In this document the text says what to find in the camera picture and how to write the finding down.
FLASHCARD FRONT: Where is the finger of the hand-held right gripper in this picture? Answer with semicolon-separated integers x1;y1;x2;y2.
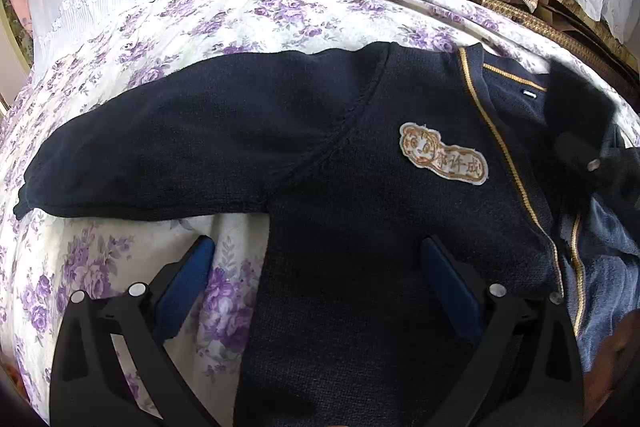
554;129;640;208

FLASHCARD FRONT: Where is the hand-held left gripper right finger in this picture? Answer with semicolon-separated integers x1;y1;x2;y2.
420;234;587;427

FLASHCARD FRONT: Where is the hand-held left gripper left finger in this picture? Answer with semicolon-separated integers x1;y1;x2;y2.
50;234;222;427

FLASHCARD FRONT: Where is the navy knit cardigan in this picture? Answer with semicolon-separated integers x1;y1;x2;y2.
14;41;640;427

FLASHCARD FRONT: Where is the woven wicker basket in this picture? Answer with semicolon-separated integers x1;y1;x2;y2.
470;0;640;80

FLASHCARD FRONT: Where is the purple floral bedsheet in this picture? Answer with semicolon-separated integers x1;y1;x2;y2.
0;0;640;427

